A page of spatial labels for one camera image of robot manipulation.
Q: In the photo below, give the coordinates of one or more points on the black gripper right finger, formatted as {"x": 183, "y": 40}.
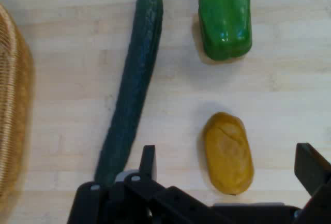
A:
{"x": 314, "y": 167}

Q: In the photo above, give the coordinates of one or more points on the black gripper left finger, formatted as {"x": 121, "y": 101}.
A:
{"x": 134, "y": 200}

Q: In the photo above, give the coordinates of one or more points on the yellow-brown toy potato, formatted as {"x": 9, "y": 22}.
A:
{"x": 227, "y": 154}

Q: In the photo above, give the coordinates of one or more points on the long dark green cucumber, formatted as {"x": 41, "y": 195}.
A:
{"x": 137, "y": 84}

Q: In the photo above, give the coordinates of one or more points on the green bell pepper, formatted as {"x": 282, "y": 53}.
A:
{"x": 225, "y": 22}

